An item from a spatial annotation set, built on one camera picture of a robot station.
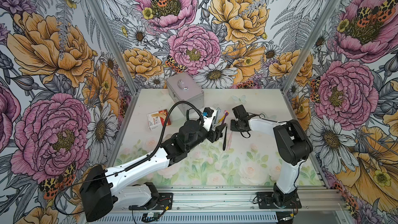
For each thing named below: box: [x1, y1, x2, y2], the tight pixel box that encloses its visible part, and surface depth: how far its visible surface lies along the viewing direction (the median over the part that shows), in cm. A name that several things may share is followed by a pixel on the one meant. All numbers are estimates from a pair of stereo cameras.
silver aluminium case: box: [165, 72, 205, 116], surface depth 104 cm
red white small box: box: [147, 108, 172, 131], surface depth 102 cm
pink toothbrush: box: [226, 131, 233, 151], surface depth 96 cm
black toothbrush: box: [222, 126, 228, 151], surface depth 96 cm
